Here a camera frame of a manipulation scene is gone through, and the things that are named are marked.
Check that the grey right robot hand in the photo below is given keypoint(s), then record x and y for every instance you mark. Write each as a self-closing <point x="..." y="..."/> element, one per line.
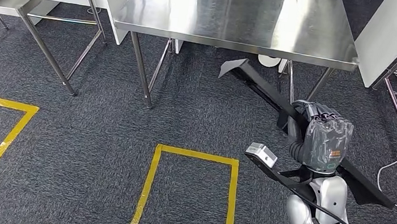
<point x="327" y="142"/>

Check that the long black plastic part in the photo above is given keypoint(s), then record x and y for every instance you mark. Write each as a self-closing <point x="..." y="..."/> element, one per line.
<point x="259" y="82"/>

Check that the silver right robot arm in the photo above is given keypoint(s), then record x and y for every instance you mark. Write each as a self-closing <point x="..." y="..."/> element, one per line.
<point x="327" y="202"/>

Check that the steel workbench table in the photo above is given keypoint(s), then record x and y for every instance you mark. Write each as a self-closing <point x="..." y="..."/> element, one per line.
<point x="214" y="11"/>

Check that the white round object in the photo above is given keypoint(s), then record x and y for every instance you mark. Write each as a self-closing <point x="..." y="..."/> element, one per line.
<point x="269" y="61"/>

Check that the black camera bracket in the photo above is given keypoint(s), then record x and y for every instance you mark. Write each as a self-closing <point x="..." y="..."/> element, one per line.
<point x="285" y="178"/>

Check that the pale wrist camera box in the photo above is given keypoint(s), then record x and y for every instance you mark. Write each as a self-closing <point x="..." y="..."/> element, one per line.
<point x="263" y="154"/>

